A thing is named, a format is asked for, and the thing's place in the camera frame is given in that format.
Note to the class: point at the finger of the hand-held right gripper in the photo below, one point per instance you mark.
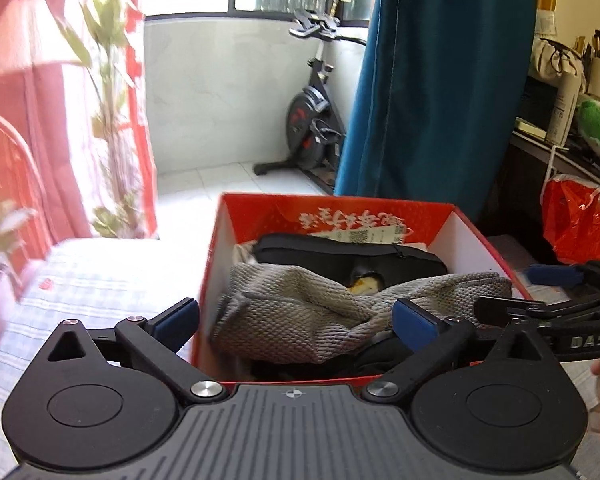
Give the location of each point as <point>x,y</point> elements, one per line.
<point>505,307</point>
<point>555,276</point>

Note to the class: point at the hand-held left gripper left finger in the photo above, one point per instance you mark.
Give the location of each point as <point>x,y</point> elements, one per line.
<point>177,322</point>

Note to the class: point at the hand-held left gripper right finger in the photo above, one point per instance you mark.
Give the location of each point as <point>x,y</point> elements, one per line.
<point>412,322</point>

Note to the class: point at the grey knitted cloth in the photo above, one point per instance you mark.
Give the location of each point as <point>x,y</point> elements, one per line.
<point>305,310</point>

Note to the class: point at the black pouch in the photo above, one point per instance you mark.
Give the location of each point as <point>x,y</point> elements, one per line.
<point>305,255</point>

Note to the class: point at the red strawberry print box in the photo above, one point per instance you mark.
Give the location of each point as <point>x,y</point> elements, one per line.
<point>280,215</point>

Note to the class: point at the yellow soft item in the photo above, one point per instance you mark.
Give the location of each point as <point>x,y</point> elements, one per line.
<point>366,285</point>

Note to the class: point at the red plastic bag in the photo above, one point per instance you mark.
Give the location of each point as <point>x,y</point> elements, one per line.
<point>575,225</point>

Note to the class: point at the blue checked tablecloth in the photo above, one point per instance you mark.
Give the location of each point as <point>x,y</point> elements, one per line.
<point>105,280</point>

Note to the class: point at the dark desk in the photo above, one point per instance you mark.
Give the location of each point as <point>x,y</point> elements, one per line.
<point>520,175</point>

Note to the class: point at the yellow sticky notes pad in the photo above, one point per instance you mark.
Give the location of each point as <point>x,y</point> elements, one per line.
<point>530,129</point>

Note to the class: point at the white bottle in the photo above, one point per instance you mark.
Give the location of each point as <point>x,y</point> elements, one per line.
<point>562,110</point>

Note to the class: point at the beige cloth bag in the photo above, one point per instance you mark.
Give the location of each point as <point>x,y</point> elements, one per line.
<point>550,62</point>

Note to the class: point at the black exercise bike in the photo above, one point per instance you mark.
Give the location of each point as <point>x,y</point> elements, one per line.
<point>310,125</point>

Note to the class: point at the blue curtain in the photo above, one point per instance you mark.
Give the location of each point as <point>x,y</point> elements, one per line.
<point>430,85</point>

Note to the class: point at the pink printed backdrop cloth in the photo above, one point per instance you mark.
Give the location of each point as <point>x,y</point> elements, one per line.
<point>20,85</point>

